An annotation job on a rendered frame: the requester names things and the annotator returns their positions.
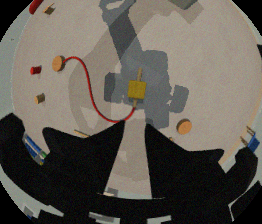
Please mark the small red cylinder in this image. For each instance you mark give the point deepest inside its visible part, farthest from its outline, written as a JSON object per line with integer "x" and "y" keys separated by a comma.
{"x": 35, "y": 70}

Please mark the red string with tan wooden stick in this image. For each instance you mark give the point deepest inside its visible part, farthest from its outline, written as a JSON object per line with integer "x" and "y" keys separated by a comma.
{"x": 140, "y": 70}

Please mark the orange round disc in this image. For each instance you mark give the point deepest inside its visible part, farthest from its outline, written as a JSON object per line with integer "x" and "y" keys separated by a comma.
{"x": 184, "y": 127}

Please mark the round wooden button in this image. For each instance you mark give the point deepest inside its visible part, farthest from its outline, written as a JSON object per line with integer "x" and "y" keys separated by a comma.
{"x": 58, "y": 63}

